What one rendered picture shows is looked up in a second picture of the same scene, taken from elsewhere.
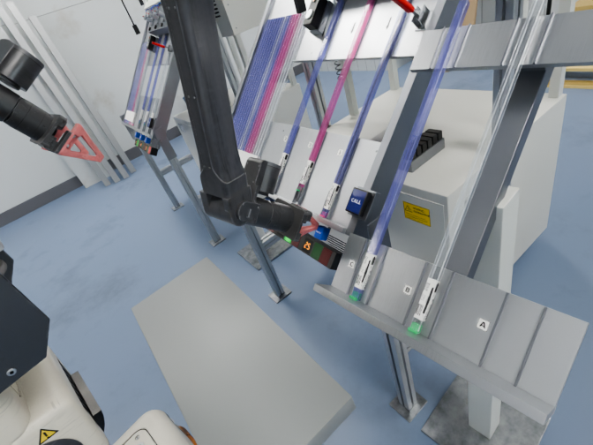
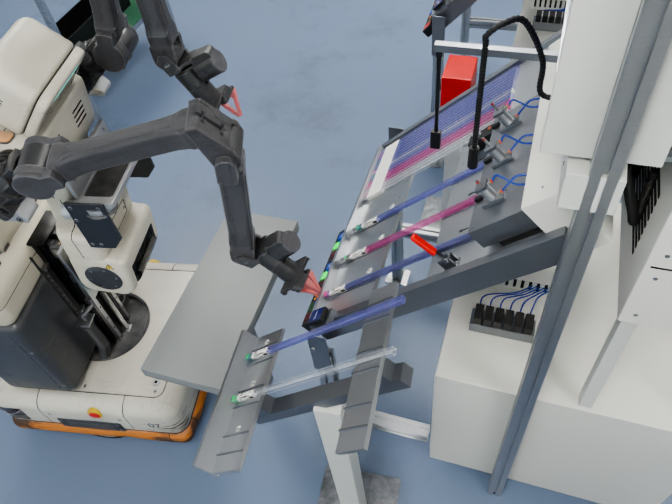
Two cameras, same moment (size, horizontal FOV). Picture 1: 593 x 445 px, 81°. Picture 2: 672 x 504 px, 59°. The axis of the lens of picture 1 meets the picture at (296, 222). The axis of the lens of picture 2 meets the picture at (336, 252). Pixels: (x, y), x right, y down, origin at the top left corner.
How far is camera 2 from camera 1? 1.13 m
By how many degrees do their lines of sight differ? 40
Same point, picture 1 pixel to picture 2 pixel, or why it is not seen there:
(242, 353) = (223, 311)
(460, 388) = (378, 483)
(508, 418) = not seen: outside the picture
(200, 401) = (185, 310)
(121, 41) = not seen: outside the picture
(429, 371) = (383, 452)
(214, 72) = (235, 205)
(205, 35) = (230, 192)
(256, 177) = (268, 247)
